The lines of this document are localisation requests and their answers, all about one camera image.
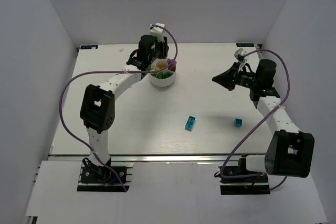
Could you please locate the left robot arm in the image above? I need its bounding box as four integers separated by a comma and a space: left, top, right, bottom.
80, 35, 169, 166

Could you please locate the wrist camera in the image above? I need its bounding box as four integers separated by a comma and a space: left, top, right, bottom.
149, 23, 165, 41
234, 48, 248, 71

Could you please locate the blue label corner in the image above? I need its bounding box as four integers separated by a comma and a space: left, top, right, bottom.
80, 45, 98, 50
236, 42, 255, 48

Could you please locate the long teal lego brick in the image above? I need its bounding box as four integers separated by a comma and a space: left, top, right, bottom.
185, 116, 196, 131

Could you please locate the small teal lego brick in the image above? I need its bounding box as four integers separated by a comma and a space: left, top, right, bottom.
234, 119, 243, 127

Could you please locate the yellow orange patterned lego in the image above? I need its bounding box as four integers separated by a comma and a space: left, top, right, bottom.
156, 61, 167, 69

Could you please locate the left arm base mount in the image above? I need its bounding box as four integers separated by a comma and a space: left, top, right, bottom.
77, 157, 132, 193

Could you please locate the lime square lego brick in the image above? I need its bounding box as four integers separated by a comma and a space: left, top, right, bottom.
151, 68, 157, 75

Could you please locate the blue label left corner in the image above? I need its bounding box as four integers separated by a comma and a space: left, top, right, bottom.
80, 45, 98, 50

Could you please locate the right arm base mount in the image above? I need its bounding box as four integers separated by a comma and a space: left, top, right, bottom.
214, 155, 270, 196

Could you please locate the white round divided container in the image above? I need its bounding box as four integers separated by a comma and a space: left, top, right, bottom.
149, 58, 176, 88

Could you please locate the aluminium front rail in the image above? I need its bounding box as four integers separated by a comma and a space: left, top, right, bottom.
47, 154, 228, 163

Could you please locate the blue label right corner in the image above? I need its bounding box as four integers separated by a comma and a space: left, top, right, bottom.
236, 42, 255, 48

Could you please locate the green sloped lego brick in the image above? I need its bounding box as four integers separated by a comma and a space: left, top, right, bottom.
164, 72, 172, 79

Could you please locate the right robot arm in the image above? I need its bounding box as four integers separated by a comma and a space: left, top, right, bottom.
212, 59, 314, 178

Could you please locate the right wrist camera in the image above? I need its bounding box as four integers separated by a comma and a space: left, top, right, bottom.
234, 48, 248, 71

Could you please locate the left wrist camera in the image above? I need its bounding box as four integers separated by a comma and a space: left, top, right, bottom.
149, 23, 165, 41

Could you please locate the dark green curved lego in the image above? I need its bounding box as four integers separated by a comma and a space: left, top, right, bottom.
156, 72, 164, 79

